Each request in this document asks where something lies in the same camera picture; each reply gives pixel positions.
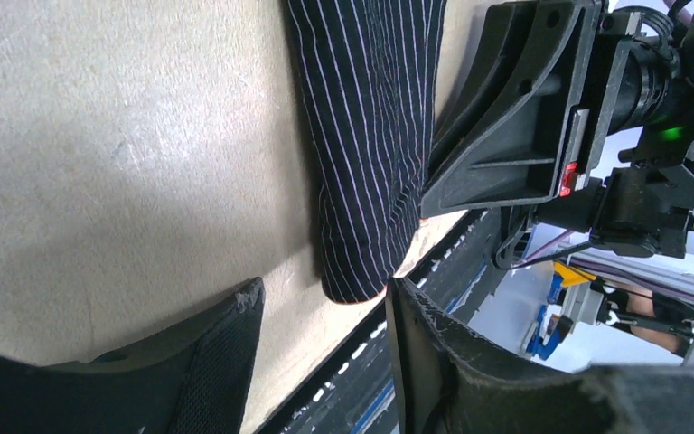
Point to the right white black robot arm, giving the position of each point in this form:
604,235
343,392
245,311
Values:
647,165

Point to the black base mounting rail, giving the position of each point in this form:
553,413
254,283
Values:
352,390

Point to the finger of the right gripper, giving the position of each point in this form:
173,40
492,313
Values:
505,140

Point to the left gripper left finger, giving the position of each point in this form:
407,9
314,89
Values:
192,377

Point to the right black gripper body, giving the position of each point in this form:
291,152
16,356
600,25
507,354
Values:
605,99

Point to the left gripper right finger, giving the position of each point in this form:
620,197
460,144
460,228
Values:
449,379

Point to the black striped underwear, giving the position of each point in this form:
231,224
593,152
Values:
367,72

